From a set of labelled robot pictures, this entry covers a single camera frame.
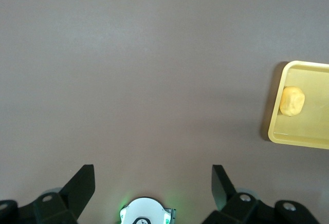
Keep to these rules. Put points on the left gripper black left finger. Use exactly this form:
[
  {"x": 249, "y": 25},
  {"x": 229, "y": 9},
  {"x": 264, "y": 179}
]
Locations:
[{"x": 77, "y": 190}]

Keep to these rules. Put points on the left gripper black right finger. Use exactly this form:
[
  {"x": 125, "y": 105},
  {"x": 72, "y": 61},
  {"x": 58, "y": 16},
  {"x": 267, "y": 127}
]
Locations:
[{"x": 223, "y": 190}]

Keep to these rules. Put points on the yellow potato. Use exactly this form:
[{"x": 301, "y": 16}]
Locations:
[{"x": 292, "y": 101}]

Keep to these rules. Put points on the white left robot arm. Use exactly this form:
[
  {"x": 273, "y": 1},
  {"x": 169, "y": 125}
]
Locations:
[{"x": 145, "y": 211}]

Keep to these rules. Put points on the yellow plastic tray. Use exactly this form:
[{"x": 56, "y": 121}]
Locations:
[{"x": 313, "y": 121}]

